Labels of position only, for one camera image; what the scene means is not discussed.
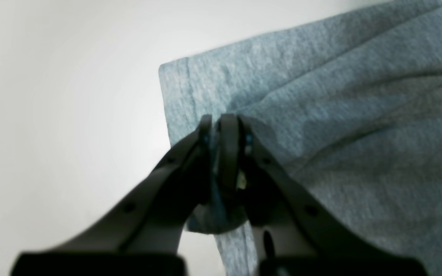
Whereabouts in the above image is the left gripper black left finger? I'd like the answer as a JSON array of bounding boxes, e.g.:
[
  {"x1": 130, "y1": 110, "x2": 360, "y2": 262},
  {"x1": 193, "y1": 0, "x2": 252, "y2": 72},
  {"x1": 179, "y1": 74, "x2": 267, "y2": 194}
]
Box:
[{"x1": 11, "y1": 115, "x2": 212, "y2": 276}]

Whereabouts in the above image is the grey T-shirt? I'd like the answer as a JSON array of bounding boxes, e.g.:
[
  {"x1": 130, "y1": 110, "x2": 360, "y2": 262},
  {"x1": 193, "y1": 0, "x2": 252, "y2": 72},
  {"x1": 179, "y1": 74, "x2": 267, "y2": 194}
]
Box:
[{"x1": 158, "y1": 0, "x2": 442, "y2": 276}]

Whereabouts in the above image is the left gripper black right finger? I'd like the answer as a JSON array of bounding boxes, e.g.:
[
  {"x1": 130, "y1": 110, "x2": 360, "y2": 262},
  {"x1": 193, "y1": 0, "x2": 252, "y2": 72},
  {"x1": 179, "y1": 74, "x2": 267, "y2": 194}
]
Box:
[{"x1": 217, "y1": 114, "x2": 427, "y2": 276}]

